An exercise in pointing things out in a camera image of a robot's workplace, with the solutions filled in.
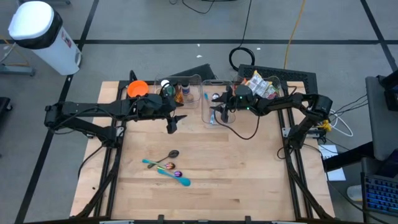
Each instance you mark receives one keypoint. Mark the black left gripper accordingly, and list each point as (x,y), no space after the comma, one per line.
(168,107)

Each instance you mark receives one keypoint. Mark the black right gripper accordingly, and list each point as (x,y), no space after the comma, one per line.
(242,99)

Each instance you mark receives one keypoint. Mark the small clear glass jar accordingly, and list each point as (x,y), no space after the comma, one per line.
(190,98)

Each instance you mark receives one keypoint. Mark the green label spice jar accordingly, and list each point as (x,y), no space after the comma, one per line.
(169,90)

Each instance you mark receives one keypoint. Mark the purple label spice jar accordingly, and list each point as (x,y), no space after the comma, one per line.
(185,88)

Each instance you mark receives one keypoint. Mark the tan lid spice jar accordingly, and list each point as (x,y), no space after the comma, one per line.
(159,91)

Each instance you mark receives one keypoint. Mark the white lid spice jar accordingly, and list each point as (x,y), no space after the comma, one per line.
(164,83)

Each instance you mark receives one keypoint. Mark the yellow edged ramen packet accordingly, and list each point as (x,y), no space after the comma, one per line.
(258,85)

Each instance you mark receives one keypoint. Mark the teal plastic spoon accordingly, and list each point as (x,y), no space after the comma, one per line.
(185,182)

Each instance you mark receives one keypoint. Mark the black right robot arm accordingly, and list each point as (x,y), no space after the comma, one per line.
(311,99)

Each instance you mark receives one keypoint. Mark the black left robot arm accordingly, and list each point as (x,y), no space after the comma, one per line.
(93,109)

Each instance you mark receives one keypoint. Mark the clear plastic bin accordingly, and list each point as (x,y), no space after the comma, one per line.
(206,107)
(196,81)
(276,81)

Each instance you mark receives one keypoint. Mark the black angled plate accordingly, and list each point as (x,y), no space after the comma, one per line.
(199,71)

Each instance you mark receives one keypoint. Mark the orange plastic bowl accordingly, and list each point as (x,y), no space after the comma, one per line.
(137,88)

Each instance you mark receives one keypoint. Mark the purple bowl metal spoon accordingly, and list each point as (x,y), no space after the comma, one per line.
(178,173)

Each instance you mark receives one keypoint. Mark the black table edge clip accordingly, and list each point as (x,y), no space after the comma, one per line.
(247,219)
(160,218)

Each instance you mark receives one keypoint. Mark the white paper sheet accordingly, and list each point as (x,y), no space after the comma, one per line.
(337,175)

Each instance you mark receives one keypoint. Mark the white computer mouse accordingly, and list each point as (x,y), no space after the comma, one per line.
(354,193)

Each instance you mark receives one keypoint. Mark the grey side desk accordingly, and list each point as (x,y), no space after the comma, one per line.
(382,130)

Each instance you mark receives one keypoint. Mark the black box device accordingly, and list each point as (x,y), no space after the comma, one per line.
(392,93)

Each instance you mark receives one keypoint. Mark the grey metal bar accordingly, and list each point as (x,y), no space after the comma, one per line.
(46,2)

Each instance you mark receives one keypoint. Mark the white trash can black bag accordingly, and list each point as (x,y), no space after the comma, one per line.
(34,18)

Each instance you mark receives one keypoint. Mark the black floor stand foot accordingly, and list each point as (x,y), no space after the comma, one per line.
(4,105)

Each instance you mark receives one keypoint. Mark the backlit black keyboard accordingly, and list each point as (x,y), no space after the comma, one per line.
(381,194)

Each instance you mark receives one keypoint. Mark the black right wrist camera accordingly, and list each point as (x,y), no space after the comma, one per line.
(224,116)

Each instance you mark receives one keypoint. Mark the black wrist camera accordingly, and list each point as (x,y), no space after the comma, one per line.
(171,127)
(224,116)

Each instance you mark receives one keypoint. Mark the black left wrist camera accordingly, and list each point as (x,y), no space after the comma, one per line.
(171,127)

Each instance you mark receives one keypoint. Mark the grey left arm base plate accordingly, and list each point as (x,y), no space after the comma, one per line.
(120,131)

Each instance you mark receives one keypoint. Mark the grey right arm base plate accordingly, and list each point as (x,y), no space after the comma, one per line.
(286,132)

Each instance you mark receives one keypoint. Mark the black aluminium table frame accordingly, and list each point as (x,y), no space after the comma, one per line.
(224,222)

